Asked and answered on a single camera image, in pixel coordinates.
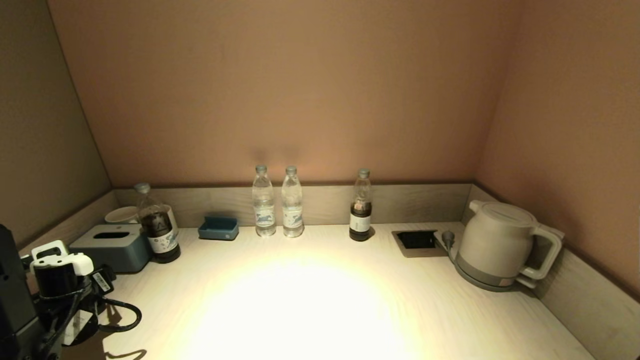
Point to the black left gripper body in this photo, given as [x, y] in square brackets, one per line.
[85, 305]

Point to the blue tissue box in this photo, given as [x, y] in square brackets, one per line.
[117, 245]

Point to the white ceramic cup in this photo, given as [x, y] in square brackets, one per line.
[122, 215]

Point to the large dark drink bottle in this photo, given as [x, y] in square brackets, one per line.
[159, 231]

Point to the small blue tray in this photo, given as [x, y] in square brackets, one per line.
[219, 230]

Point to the clear water bottle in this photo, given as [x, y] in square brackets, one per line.
[292, 209]
[264, 209]

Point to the small dark drink bottle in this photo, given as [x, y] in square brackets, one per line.
[360, 219]

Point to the recessed black socket box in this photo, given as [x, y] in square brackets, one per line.
[419, 241]

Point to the grey power plug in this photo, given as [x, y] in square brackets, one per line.
[448, 238]

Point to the grey kettle base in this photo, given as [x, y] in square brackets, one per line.
[475, 280]

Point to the white electric kettle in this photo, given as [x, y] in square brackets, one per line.
[495, 240]

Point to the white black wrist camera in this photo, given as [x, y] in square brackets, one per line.
[57, 270]

